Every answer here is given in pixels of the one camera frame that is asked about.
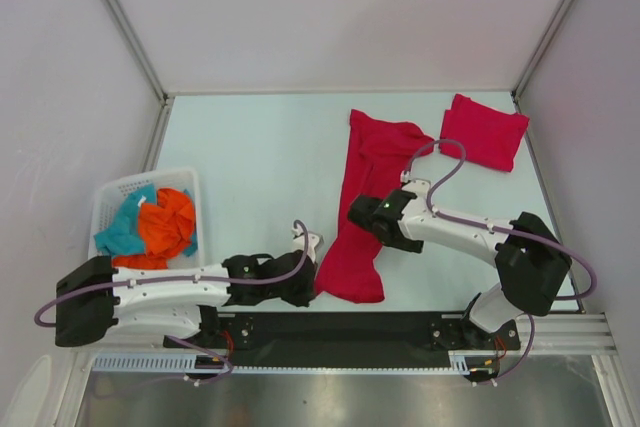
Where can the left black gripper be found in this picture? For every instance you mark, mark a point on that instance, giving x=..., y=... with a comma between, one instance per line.
x=304, y=296

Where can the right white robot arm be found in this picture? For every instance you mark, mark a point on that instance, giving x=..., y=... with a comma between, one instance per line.
x=530, y=263

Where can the folded magenta t shirt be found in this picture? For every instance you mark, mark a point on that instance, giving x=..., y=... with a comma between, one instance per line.
x=490, y=138

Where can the grey slotted cable duct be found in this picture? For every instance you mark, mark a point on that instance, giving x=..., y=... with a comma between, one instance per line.
x=200, y=365

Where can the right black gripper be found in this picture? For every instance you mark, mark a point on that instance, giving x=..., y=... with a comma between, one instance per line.
x=412, y=245

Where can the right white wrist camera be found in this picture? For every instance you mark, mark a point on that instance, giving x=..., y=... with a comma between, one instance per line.
x=420, y=187

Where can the teal t shirt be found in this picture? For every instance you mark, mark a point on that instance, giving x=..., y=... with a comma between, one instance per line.
x=121, y=238

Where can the magenta t shirt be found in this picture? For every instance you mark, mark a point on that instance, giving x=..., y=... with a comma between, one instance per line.
x=378, y=151
x=490, y=138

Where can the orange t shirt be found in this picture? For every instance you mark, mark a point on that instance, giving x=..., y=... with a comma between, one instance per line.
x=167, y=229

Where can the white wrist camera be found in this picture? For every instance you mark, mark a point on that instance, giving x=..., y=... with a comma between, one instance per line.
x=308, y=242
x=420, y=187

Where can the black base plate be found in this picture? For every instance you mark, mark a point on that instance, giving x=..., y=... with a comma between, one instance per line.
x=340, y=335

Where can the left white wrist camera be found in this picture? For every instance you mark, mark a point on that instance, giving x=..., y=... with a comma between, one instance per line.
x=308, y=242

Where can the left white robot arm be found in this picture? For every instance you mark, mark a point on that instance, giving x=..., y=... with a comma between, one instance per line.
x=97, y=299

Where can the white plastic laundry basket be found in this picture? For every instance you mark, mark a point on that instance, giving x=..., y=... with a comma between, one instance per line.
x=111, y=196

